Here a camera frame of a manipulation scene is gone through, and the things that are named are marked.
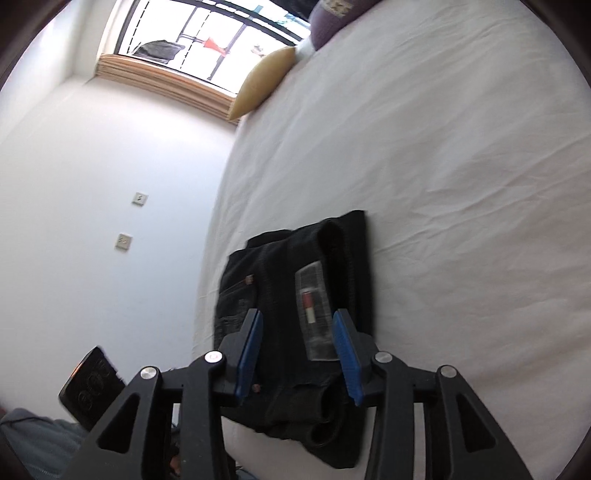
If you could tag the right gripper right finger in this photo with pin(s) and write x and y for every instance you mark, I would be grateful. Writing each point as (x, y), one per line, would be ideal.
(462, 439)

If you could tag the upper wall socket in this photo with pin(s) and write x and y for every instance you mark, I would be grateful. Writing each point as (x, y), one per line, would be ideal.
(139, 199)

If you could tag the wall socket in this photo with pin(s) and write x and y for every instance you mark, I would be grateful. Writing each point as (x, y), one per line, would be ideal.
(139, 199)
(123, 242)

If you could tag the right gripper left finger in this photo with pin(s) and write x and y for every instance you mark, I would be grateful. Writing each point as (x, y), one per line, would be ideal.
(176, 414)

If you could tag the yellow pillow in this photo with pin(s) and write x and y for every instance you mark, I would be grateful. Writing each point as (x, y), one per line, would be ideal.
(262, 81)

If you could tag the black clothes on chair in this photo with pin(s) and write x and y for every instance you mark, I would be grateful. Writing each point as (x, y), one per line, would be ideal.
(159, 51)

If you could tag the grey sleeved forearm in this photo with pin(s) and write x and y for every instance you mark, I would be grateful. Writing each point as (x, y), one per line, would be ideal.
(44, 446)

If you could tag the lower wall socket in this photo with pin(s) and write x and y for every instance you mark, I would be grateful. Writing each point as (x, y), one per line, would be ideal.
(123, 242)

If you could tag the white bed sheet mattress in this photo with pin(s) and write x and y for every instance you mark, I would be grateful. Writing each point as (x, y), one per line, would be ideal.
(462, 129)

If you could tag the purple pillow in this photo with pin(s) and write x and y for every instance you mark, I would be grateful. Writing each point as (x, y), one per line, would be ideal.
(330, 16)

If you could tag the black denim pants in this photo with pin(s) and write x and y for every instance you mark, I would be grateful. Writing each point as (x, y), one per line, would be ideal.
(296, 278)

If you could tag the beige curtain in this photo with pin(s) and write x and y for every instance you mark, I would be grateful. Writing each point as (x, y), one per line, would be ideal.
(168, 83)

